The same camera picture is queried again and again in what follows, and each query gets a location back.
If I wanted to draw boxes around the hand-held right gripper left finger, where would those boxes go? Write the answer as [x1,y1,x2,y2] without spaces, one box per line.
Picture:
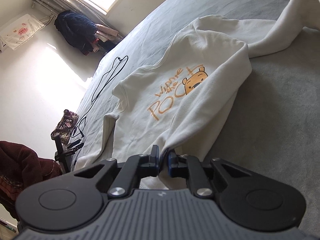
[72,144,160,198]

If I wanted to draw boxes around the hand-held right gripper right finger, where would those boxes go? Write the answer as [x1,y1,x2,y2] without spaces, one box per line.
[167,149,250,198]

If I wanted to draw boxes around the cream bear-print sweatshirt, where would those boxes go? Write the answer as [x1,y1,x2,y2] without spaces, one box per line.
[75,0,320,190]

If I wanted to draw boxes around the grey phone stand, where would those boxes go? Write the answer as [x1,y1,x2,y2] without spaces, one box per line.
[54,133,84,174]

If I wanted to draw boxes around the floral fabric bag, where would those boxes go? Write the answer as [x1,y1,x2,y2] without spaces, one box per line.
[51,109,80,145]

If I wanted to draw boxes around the maroon fleece garment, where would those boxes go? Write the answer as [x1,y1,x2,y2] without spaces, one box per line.
[0,141,63,230]

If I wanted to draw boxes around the pink hanging coat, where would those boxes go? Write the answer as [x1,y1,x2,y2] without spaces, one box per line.
[93,24,123,53]

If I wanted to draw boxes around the dark hanging jacket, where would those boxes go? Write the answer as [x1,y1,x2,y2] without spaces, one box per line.
[54,10,98,55]

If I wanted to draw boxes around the white lace-trimmed cloth cover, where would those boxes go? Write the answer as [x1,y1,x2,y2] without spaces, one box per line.
[0,13,46,53]

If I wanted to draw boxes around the black cable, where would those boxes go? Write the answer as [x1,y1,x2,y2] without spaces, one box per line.
[71,56,129,138]

